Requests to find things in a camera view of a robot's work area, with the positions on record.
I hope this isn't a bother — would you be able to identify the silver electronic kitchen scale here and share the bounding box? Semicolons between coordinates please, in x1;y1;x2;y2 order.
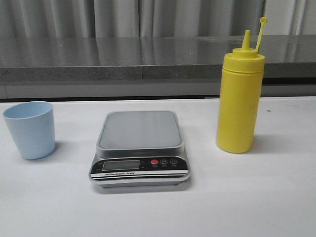
89;111;191;188

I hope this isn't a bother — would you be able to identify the grey stone counter ledge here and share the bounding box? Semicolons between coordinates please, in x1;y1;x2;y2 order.
0;35;316;84

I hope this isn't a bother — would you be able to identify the grey pleated curtain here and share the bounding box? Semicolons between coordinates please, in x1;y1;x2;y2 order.
0;0;316;38

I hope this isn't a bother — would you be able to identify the yellow squeeze bottle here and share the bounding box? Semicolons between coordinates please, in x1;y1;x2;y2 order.
216;17;267;154

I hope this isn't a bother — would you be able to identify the light blue plastic cup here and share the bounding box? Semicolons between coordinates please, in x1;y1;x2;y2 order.
3;101;55;160

